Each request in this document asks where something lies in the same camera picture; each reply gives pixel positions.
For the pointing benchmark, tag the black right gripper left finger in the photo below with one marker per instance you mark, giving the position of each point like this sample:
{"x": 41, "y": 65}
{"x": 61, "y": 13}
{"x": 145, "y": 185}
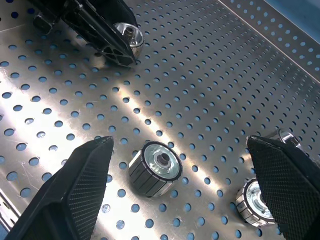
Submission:
{"x": 75, "y": 190}

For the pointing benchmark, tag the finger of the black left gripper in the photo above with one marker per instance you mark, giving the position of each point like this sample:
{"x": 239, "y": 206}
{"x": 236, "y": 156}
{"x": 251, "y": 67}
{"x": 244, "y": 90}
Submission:
{"x": 100, "y": 32}
{"x": 125, "y": 11}

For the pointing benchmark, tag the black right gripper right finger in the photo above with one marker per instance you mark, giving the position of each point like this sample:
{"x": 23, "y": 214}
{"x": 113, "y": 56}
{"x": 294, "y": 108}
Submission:
{"x": 287, "y": 182}

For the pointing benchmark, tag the perforated steel tray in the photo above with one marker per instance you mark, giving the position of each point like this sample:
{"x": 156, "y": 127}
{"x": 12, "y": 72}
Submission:
{"x": 200, "y": 87}

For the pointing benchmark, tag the metal roller with threaded hub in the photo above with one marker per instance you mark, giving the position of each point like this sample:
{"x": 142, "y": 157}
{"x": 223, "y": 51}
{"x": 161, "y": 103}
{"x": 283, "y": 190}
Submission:
{"x": 131, "y": 41}

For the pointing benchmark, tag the metal roller with ribbed rim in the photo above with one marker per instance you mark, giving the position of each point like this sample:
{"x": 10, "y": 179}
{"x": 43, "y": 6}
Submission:
{"x": 156, "y": 163}
{"x": 250, "y": 198}
{"x": 285, "y": 136}

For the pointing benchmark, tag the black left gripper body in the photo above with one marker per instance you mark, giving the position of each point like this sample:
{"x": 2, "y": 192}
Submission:
{"x": 65, "y": 6}

